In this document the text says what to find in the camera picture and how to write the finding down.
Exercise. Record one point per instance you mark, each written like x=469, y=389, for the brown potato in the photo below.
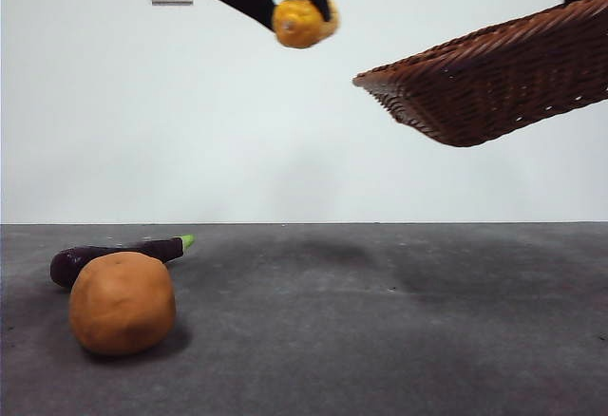
x=121, y=307

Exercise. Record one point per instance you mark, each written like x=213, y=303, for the yellow corn cob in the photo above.
x=299, y=24

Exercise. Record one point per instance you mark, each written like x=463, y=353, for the brown wicker basket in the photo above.
x=499, y=83

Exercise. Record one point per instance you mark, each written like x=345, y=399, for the purple eggplant with green stem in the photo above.
x=71, y=264

